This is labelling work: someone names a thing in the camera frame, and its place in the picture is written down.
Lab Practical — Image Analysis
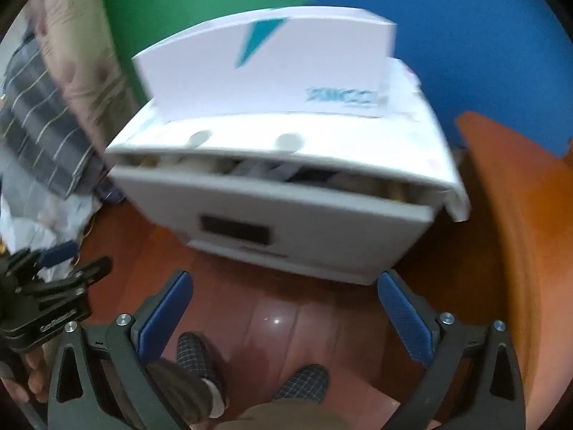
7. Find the white plastic bag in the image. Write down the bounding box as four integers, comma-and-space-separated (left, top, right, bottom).
0, 188, 103, 256

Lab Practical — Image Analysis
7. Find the white cardboard box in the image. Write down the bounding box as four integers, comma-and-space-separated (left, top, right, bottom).
132, 6, 398, 123

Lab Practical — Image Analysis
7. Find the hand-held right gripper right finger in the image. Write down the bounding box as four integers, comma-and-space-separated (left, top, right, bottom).
378, 270, 526, 430

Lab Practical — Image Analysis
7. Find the green foam mat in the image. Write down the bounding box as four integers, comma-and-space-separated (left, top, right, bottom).
94, 0, 319, 113

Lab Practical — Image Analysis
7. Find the grey plaid blanket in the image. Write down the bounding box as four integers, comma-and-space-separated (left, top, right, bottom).
0, 31, 101, 200

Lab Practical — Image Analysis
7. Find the person's right leg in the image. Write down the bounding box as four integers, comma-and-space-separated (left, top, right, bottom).
210, 398, 363, 430

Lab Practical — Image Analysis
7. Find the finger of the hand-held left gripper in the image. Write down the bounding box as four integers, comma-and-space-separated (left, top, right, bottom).
27, 257, 114, 299
0, 241, 76, 293

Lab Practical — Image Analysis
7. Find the plaid slipper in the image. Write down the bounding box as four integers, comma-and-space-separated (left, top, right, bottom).
176, 332, 225, 395
273, 365, 331, 406

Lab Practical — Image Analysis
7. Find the person's leg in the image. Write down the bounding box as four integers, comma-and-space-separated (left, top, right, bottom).
210, 398, 363, 430
145, 358, 227, 430

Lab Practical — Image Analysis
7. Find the floral printed bedsheet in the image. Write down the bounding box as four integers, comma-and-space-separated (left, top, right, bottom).
27, 0, 148, 144

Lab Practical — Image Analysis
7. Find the person's left hand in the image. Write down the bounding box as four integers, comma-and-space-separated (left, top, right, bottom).
0, 348, 51, 405

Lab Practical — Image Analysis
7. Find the person's left leg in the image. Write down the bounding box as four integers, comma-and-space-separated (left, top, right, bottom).
145, 358, 227, 430

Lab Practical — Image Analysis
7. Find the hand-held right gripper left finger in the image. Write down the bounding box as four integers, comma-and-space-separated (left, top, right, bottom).
47, 270, 193, 430

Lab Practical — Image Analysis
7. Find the orange wooden stool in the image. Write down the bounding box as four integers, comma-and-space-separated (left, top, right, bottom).
454, 110, 573, 426

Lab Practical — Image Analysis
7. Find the blue foam mat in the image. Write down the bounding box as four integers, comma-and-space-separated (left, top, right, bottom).
309, 0, 570, 153

